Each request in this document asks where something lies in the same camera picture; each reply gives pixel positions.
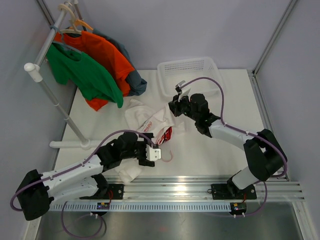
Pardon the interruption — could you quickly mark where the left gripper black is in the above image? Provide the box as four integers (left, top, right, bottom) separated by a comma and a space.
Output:
121, 133, 155, 166

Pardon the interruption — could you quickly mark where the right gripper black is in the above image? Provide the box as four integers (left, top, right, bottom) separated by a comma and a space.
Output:
166, 92, 199, 122

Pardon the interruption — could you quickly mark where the white t shirt red print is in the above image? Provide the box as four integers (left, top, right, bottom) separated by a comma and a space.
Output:
115, 99, 186, 184

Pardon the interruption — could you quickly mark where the pink wire hanger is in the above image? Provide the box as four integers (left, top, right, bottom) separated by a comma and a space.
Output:
160, 150, 174, 163

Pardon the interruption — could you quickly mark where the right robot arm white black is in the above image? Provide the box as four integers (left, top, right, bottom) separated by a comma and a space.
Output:
168, 93, 288, 200

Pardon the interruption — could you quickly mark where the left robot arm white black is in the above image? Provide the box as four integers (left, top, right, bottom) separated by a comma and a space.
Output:
10, 130, 162, 221

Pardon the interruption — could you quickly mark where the blue grey t shirt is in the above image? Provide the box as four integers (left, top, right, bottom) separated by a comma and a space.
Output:
92, 28, 148, 96

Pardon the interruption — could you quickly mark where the green t shirt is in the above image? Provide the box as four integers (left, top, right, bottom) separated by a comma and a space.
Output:
46, 43, 124, 111

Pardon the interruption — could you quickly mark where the orange t shirt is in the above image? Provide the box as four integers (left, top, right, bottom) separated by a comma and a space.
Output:
54, 31, 134, 98

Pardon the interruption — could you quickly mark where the orange hanger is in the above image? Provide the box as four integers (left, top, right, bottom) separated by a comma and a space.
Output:
73, 19, 94, 32

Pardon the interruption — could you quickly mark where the blue hanger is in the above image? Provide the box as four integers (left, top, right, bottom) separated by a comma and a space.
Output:
49, 25, 82, 54

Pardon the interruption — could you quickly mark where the beige hanger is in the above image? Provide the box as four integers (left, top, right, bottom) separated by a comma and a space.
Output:
58, 3, 82, 35

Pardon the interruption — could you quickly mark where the white plastic basket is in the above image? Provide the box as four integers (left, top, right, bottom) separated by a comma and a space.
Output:
157, 57, 225, 100

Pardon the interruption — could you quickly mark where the white metal clothes rack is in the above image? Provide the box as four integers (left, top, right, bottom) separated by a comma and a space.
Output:
23, 0, 106, 151

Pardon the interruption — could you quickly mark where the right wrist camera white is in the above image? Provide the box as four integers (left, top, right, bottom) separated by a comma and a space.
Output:
175, 80, 191, 102

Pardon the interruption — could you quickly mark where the aluminium mounting rail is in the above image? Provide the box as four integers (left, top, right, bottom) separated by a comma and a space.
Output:
67, 174, 306, 202

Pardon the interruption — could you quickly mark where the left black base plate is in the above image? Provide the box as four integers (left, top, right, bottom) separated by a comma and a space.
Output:
102, 183, 125, 201

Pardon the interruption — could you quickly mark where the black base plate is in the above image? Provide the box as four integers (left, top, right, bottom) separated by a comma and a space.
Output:
102, 183, 125, 201
210, 183, 257, 200

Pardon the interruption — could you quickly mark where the white slotted cable duct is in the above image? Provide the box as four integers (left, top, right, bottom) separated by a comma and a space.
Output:
49, 201, 231, 213

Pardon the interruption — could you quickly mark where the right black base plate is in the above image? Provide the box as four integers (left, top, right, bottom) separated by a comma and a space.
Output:
210, 183, 257, 200

